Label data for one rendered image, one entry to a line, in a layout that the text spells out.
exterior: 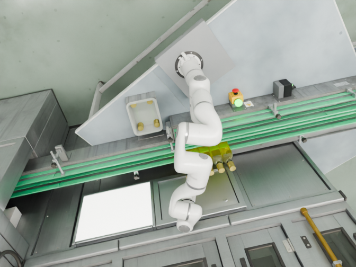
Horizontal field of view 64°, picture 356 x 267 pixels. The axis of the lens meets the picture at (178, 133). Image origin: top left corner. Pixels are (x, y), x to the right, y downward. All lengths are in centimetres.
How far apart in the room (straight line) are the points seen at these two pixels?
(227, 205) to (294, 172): 45
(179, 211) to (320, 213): 70
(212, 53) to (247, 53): 22
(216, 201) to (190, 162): 54
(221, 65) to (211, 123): 59
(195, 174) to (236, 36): 85
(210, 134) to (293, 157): 87
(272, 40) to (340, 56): 45
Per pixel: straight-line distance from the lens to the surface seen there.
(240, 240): 146
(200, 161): 106
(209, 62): 160
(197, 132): 108
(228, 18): 161
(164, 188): 167
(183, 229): 132
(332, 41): 191
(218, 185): 163
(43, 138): 213
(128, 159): 167
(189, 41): 154
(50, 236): 178
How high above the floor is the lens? 226
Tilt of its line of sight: 56 degrees down
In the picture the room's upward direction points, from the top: 167 degrees clockwise
